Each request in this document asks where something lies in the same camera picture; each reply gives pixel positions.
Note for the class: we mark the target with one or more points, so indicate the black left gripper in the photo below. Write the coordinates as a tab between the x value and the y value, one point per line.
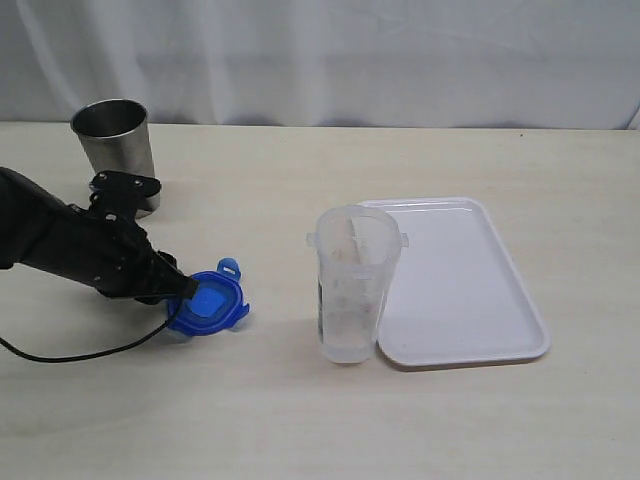
117	256

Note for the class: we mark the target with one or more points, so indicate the blue container lid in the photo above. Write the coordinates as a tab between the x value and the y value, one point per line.
217	305

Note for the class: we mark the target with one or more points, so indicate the stainless steel cup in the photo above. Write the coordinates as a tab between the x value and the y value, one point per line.
114	135

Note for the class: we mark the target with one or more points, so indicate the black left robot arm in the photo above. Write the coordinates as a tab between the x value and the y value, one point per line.
38	229

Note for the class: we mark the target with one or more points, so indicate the clear plastic container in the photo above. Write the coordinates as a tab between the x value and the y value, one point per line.
358	248

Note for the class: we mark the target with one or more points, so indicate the white plastic tray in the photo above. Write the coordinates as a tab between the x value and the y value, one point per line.
457	298

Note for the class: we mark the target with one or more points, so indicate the white backdrop curtain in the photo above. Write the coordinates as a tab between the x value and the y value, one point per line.
531	64

